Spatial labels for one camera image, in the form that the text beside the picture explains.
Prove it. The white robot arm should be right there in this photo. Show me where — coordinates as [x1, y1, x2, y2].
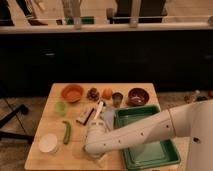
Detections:
[84, 100, 213, 171]

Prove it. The dark red bowl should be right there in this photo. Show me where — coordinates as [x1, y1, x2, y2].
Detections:
[128, 88, 149, 106]

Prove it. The orange bowl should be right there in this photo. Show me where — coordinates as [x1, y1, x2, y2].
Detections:
[61, 84, 83, 103]

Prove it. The orange fruit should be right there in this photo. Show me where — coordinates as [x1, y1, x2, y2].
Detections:
[102, 88, 113, 100]

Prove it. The small metal cup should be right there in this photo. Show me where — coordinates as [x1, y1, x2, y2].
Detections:
[112, 92, 123, 107]

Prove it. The brown pine cone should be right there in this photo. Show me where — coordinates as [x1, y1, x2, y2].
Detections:
[87, 88, 100, 101]

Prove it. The grey triangular cloth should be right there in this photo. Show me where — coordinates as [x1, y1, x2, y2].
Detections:
[101, 109, 115, 130]

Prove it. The light green cup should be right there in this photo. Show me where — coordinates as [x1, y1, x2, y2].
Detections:
[55, 101, 67, 116]

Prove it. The green cucumber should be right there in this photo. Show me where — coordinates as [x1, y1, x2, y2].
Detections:
[63, 121, 71, 145]

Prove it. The dark counter cabinet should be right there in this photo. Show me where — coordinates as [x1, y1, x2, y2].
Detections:
[0, 26, 213, 97]

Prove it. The white round container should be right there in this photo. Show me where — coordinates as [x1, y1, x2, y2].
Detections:
[38, 133, 58, 154]

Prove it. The green plastic tray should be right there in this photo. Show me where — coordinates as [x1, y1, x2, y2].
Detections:
[115, 105, 181, 171]

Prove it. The black chair base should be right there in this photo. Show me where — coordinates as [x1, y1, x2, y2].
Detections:
[0, 105, 34, 144]

